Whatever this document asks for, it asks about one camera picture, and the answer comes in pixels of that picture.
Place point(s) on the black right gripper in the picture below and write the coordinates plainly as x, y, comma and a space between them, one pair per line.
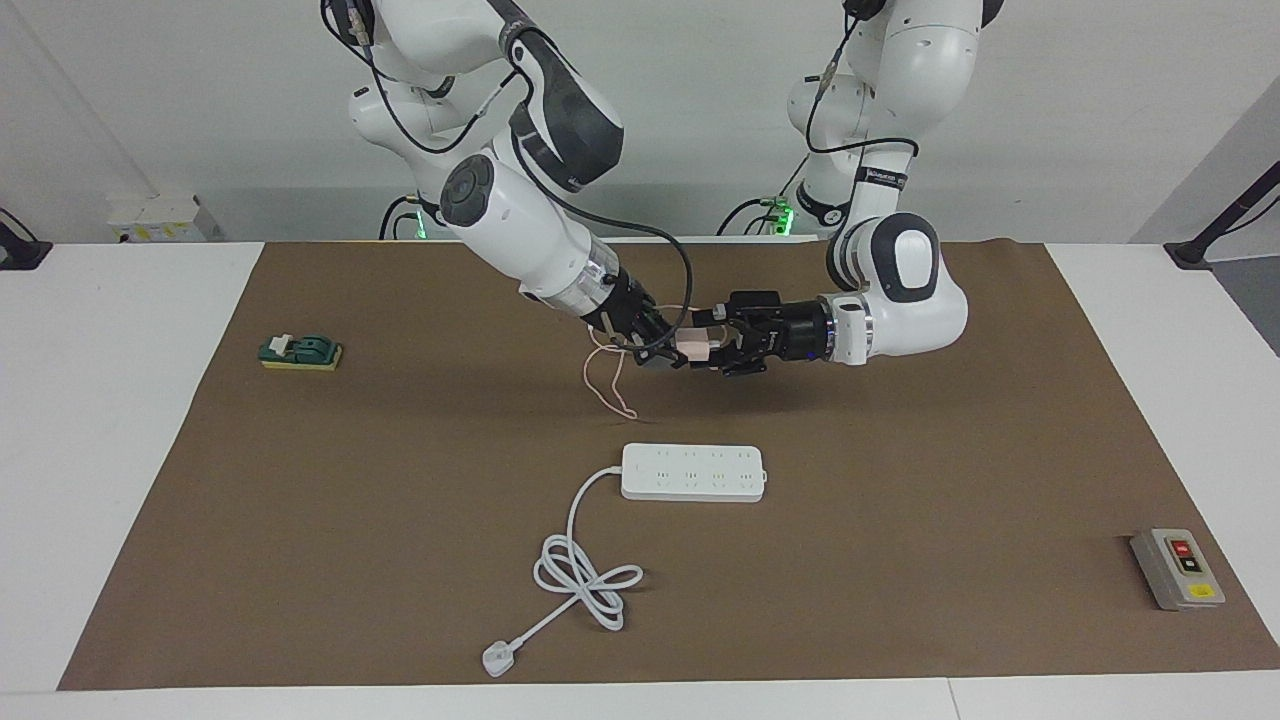
625, 315

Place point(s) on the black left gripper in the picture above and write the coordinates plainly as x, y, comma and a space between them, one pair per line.
800, 332

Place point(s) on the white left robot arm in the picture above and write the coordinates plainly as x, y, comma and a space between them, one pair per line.
900, 300

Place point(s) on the white power strip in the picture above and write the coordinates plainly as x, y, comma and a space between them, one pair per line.
680, 475

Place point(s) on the brown paper table mat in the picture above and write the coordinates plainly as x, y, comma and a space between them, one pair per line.
400, 600

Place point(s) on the black clamped stand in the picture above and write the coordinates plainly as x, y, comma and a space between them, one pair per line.
25, 255
1190, 255

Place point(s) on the grey on-off switch box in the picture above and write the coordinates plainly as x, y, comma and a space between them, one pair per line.
1178, 570

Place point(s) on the white wall outlet box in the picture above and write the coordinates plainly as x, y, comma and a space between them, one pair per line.
160, 220

